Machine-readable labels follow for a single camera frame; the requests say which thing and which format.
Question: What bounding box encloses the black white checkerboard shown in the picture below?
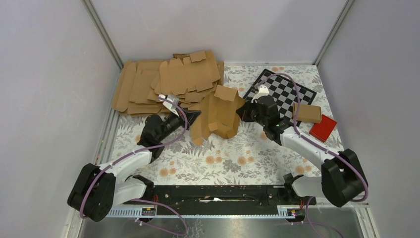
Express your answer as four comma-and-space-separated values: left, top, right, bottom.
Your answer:
243, 69, 297, 122

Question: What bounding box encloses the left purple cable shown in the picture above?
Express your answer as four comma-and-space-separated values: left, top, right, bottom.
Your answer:
79, 94, 189, 237

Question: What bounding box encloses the stack of cardboard blanks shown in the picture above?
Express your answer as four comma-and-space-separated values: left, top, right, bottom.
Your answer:
111, 50, 224, 116

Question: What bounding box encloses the red box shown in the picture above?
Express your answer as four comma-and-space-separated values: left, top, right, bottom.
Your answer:
309, 114, 337, 142

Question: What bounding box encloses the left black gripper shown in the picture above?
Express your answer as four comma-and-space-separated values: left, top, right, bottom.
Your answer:
157, 105, 202, 142

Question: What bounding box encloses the floral table mat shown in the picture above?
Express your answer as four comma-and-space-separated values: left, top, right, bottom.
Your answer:
97, 65, 333, 185

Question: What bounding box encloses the perforated metal cable tray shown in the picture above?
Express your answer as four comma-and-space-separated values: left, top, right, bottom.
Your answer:
106, 202, 303, 219

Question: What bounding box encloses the folded small cardboard box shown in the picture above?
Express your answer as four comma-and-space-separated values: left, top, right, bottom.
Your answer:
292, 103, 322, 123

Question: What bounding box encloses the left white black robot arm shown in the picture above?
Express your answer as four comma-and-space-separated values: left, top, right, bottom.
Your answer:
67, 109, 201, 222

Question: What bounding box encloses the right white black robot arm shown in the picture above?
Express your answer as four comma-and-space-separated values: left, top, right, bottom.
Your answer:
236, 96, 369, 207

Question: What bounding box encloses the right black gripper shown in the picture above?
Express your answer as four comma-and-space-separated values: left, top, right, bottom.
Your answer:
236, 97, 267, 127

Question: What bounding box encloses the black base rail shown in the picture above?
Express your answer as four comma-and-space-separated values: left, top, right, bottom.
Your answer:
138, 185, 316, 210

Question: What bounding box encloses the brown cardboard box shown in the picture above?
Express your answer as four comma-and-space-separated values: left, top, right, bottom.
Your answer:
189, 85, 245, 145

